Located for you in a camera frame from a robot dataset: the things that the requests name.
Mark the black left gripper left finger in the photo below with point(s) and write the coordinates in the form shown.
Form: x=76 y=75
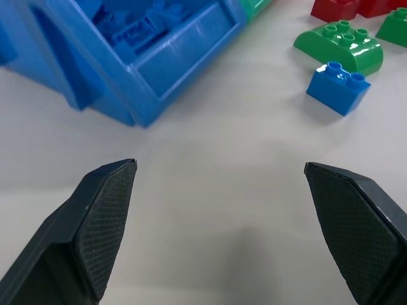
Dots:
x=79 y=228

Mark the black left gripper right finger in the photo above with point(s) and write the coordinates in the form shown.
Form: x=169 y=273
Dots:
x=356 y=228

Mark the small blue building block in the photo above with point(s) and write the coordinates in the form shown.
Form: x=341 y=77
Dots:
x=337 y=89

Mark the green rounded building block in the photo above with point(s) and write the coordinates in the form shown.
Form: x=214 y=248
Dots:
x=346 y=47

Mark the blue plastic storage bin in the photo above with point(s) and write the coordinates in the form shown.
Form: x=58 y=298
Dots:
x=133 y=54

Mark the green sloped building block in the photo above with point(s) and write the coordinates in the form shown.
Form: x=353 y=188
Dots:
x=394 y=28

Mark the blue building block in bin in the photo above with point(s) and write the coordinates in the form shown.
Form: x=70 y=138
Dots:
x=127 y=28

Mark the red building block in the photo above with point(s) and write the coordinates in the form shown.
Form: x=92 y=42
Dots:
x=378 y=8
x=334 y=9

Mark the green plastic storage bin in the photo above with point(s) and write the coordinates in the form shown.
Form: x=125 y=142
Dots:
x=254 y=8

